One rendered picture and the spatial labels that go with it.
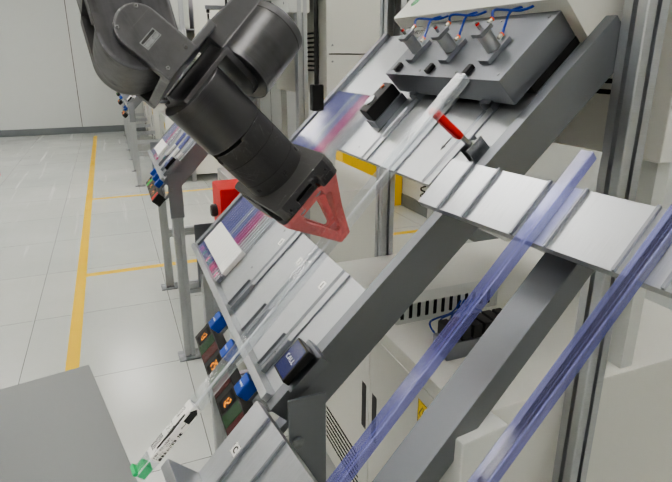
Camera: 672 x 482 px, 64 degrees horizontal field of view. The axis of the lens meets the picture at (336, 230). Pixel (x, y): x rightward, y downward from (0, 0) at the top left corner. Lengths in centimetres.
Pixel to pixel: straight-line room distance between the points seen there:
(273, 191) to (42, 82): 902
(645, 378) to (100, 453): 95
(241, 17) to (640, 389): 98
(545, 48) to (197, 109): 55
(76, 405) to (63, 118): 854
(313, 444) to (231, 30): 51
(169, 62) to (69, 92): 901
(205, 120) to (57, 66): 900
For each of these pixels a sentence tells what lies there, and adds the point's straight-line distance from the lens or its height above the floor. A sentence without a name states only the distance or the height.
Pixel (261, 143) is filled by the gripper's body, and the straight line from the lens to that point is 45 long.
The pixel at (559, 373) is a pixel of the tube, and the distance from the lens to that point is 45.
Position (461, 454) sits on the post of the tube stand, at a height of 81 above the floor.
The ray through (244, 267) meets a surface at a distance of 109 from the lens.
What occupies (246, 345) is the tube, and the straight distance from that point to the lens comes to 54.
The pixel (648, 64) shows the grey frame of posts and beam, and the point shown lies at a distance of 88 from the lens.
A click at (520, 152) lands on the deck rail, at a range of 79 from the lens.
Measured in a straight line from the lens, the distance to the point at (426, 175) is 84.
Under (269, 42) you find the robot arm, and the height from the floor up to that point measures 117.
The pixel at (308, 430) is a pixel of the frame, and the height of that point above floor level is 71.
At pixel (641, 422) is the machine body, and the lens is 125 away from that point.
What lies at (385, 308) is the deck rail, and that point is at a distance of 74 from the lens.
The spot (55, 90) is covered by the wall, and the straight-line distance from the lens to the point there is 944.
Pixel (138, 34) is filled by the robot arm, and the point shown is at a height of 118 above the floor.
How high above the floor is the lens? 116
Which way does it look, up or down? 18 degrees down
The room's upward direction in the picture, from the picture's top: straight up
